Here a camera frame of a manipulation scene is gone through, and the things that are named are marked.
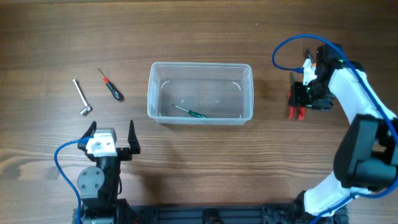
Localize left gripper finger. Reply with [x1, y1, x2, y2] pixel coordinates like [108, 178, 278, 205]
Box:
[81, 121, 96, 139]
[127, 120, 141, 154]

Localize black red-collared screwdriver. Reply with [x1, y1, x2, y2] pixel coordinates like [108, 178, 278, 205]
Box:
[97, 68, 124, 101]

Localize green handled screwdriver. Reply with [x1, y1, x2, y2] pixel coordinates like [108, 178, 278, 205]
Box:
[173, 105, 207, 118]

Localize orange black long-nose pliers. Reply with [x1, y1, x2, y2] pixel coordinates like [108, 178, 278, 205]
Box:
[305, 49, 316, 67]

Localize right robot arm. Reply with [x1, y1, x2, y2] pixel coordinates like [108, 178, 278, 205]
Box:
[288, 44, 397, 222]

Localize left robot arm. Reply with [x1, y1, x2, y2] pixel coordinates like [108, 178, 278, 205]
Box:
[72, 121, 141, 224]

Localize clear plastic storage container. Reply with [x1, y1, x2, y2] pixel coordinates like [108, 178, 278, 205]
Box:
[147, 62, 254, 125]

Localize silver socket wrench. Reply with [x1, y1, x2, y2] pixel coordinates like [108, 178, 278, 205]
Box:
[72, 78, 92, 116]

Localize left blue cable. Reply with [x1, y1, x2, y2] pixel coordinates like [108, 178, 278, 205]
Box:
[53, 136, 94, 224]

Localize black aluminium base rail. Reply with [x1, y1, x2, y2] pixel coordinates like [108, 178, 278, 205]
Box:
[72, 203, 349, 224]

